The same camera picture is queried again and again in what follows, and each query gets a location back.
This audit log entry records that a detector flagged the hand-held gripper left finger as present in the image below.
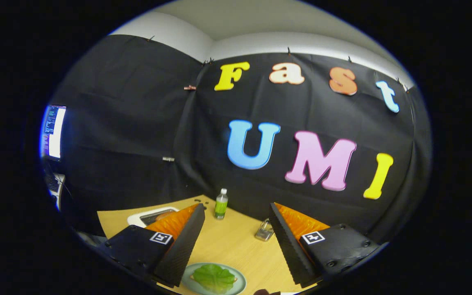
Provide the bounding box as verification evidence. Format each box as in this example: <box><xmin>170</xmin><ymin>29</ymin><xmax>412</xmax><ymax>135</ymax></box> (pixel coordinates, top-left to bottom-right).
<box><xmin>99</xmin><ymin>203</ymin><xmax>206</xmax><ymax>288</ymax></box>

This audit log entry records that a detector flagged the computer monitor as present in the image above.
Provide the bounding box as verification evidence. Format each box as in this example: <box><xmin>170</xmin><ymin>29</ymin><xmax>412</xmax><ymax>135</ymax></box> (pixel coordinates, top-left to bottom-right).
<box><xmin>40</xmin><ymin>104</ymin><xmax>67</xmax><ymax>161</ymax></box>

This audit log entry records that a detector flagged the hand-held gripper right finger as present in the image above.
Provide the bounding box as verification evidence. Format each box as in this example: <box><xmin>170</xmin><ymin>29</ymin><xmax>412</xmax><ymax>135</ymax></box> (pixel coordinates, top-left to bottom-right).
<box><xmin>270</xmin><ymin>202</ymin><xmax>389</xmax><ymax>287</ymax></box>

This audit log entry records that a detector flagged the black backdrop cloth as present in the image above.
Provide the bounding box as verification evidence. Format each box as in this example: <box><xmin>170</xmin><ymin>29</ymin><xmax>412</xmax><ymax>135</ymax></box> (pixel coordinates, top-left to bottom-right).
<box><xmin>50</xmin><ymin>35</ymin><xmax>432</xmax><ymax>246</ymax></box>

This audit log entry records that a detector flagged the metal wire cutlery holder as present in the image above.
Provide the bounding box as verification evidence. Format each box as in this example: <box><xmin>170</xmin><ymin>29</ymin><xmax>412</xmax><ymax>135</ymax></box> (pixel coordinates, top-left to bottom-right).
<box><xmin>254</xmin><ymin>218</ymin><xmax>275</xmax><ymax>242</ymax></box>

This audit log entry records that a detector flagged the pale green round plate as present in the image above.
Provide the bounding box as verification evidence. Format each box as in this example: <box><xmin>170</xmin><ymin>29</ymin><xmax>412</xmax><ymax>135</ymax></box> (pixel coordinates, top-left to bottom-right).
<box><xmin>181</xmin><ymin>263</ymin><xmax>247</xmax><ymax>295</ymax></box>

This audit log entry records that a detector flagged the white toaster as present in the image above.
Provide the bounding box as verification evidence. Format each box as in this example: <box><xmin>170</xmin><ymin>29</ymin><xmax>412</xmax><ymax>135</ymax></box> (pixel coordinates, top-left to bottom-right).
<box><xmin>127</xmin><ymin>206</ymin><xmax>179</xmax><ymax>228</ymax></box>

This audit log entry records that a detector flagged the green drink bottle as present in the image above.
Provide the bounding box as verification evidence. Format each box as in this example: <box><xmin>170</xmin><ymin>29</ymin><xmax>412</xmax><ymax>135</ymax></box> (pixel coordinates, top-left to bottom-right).
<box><xmin>214</xmin><ymin>188</ymin><xmax>229</xmax><ymax>220</ymax></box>

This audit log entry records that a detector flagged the green lettuce leaf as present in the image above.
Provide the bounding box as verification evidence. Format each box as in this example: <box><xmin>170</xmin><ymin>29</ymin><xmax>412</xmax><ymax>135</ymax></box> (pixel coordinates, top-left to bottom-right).
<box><xmin>193</xmin><ymin>264</ymin><xmax>236</xmax><ymax>293</ymax></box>

